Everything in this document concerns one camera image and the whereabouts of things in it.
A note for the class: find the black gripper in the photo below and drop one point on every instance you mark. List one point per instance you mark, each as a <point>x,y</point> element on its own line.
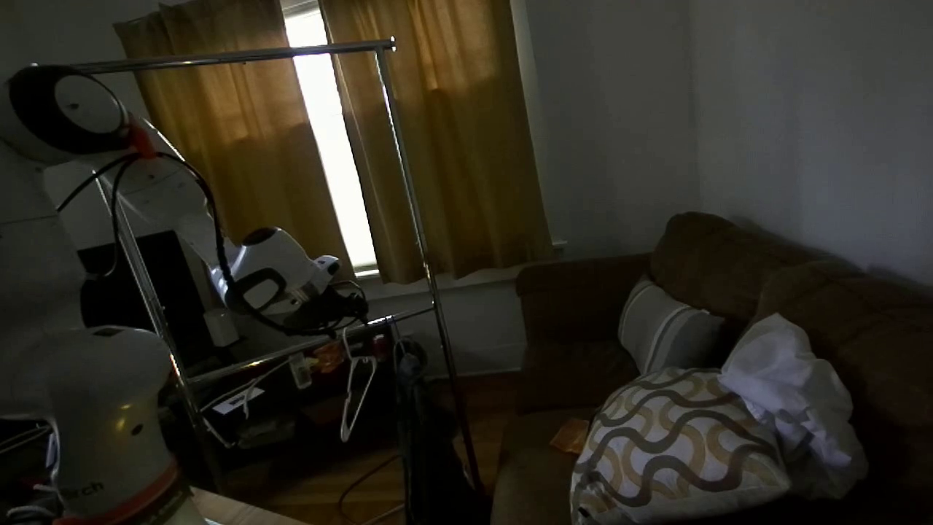
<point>354,317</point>

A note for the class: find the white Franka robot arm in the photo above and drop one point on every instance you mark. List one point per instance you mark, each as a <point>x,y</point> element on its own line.
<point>106,418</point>

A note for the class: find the white plastic coat hanger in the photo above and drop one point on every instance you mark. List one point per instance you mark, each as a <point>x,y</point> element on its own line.
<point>357,399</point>

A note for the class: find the chrome garment rack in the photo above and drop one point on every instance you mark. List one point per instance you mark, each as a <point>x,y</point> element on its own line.
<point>244,57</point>

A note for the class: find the small white box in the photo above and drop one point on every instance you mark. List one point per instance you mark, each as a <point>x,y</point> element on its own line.
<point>223,329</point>

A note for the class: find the black low table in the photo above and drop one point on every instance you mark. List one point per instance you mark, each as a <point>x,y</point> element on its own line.
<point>263,428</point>

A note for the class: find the bright window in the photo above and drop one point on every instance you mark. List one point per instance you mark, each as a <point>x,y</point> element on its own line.
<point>338,146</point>

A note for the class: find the black television screen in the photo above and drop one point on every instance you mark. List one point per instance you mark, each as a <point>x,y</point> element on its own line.
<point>161,294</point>

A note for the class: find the narrow mustard curtain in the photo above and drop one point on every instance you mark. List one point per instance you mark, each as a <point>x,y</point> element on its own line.
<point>457,136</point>

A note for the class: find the wide mustard curtain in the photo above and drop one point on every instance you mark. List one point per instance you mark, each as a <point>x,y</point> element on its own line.
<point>236,127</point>

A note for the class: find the small orange item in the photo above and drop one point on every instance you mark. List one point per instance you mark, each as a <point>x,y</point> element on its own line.
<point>571,435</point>

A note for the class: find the grey striped pillow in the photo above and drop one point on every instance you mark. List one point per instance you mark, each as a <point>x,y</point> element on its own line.
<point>672,332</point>

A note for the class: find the wavy patterned pillow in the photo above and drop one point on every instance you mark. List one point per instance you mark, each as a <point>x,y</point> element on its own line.
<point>682,447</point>

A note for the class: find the white crumpled cloth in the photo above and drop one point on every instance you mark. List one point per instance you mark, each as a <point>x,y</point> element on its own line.
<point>788,390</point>

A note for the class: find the brown sofa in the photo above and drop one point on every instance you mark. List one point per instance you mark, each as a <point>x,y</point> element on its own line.
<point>836,311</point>

